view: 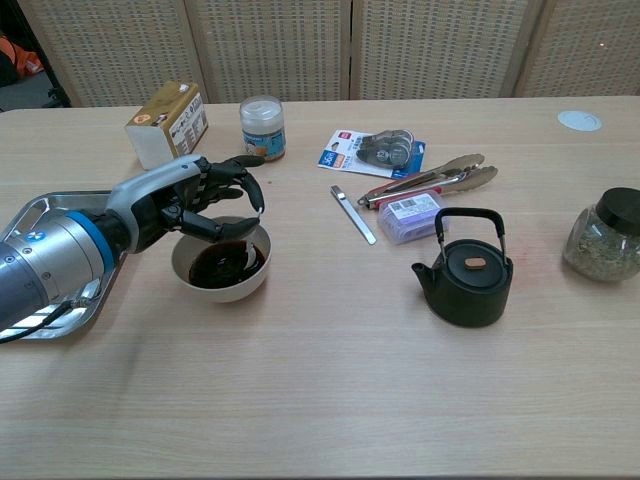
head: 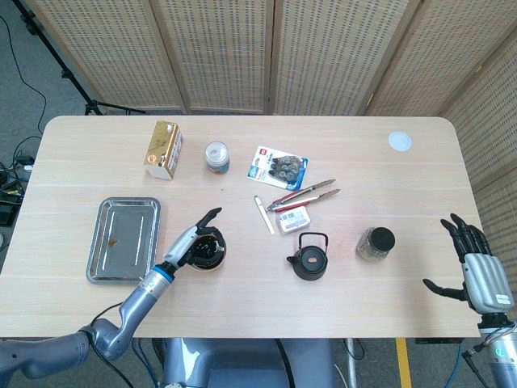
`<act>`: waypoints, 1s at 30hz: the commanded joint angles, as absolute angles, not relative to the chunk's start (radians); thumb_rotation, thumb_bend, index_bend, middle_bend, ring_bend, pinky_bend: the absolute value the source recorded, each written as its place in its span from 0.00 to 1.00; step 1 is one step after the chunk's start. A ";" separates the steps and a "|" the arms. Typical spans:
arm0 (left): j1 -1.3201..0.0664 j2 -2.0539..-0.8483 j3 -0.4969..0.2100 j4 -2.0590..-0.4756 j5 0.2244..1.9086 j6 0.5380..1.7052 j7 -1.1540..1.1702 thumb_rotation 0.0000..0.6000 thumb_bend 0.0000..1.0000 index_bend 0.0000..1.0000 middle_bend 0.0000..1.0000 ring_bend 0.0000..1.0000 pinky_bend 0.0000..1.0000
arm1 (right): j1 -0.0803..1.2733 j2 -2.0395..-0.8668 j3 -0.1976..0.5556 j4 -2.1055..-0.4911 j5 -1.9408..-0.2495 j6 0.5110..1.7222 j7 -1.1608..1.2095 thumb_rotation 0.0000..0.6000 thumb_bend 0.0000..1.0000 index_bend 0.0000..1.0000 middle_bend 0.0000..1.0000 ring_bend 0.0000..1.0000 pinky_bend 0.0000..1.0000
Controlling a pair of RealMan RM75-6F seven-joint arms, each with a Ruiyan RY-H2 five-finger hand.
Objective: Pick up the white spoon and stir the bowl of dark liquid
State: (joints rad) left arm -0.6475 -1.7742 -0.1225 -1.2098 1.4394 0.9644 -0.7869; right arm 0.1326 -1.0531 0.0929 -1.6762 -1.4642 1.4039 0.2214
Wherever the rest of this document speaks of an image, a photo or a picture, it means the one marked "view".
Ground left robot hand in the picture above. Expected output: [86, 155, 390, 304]
[107, 153, 266, 254]

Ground cup of dark coffee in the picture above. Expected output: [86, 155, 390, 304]
[171, 215, 273, 305]

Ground gold carton box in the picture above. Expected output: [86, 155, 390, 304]
[124, 80, 209, 171]

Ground metal tray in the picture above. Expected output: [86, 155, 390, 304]
[0, 189, 126, 342]

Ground small tin can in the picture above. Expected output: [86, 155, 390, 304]
[239, 95, 287, 162]

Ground black tripod stand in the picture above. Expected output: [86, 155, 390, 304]
[37, 49, 74, 109]

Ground orange and black bag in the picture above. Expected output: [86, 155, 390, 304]
[0, 32, 42, 87]

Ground correction tape blister pack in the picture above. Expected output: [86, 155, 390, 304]
[316, 127, 429, 180]

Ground woven folding screen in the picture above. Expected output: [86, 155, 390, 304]
[17, 0, 640, 109]

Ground small labelled plastic box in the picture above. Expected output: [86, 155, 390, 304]
[377, 191, 449, 246]

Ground black teapot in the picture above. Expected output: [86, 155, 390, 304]
[411, 207, 515, 329]

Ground glass jar with black lid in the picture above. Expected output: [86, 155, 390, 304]
[562, 187, 640, 284]

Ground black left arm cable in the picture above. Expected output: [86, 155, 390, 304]
[0, 297, 96, 345]

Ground metal tongs with red handle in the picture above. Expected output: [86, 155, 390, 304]
[356, 153, 499, 209]

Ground white cable grommet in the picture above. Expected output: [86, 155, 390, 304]
[557, 109, 603, 133]

